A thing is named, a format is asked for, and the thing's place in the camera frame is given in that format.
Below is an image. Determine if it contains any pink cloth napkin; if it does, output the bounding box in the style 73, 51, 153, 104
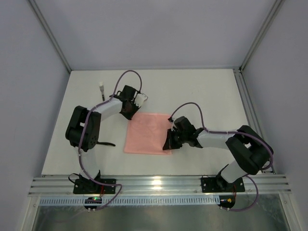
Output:
124, 112, 172, 155

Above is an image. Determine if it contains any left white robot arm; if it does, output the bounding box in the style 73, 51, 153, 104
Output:
65, 85, 148, 183

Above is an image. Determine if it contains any right small controller board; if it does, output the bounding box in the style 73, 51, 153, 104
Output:
218, 195, 236, 211

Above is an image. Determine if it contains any small controller board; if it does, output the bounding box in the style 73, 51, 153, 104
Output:
218, 195, 236, 211
84, 196, 102, 212

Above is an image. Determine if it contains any left small controller board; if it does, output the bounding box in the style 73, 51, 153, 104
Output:
84, 196, 102, 212

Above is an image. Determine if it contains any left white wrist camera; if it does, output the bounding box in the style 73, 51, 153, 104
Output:
134, 93, 148, 108

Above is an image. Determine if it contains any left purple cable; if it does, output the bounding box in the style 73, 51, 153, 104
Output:
77, 70, 143, 210

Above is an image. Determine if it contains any purple cable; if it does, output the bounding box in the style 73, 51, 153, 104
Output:
168, 102, 275, 212
77, 70, 143, 210

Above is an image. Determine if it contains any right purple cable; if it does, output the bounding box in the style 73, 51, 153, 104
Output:
168, 102, 275, 212

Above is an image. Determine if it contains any black handled knife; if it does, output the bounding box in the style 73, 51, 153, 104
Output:
97, 142, 116, 147

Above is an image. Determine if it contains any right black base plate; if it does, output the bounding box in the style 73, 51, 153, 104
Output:
200, 176, 245, 193

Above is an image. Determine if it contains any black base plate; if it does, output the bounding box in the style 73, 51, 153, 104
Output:
200, 176, 245, 193
68, 173, 116, 194

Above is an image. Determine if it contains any right side aluminium rail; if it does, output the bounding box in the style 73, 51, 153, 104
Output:
232, 68, 276, 174

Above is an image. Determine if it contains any aluminium rail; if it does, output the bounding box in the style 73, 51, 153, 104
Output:
28, 173, 292, 196
232, 68, 276, 174

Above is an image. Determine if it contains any slotted cable duct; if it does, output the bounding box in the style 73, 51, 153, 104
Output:
39, 194, 219, 206

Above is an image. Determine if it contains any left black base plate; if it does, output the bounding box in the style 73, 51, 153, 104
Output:
68, 173, 116, 194

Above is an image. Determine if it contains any front aluminium rail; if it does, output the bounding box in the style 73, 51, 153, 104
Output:
28, 173, 292, 196

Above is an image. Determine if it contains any left corner aluminium post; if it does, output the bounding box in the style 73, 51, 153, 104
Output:
27, 0, 72, 74

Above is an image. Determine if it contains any corner aluminium post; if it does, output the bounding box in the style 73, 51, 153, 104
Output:
27, 0, 72, 74
239, 0, 285, 72

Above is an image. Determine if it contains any right corner aluminium post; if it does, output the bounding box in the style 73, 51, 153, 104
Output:
239, 0, 285, 72

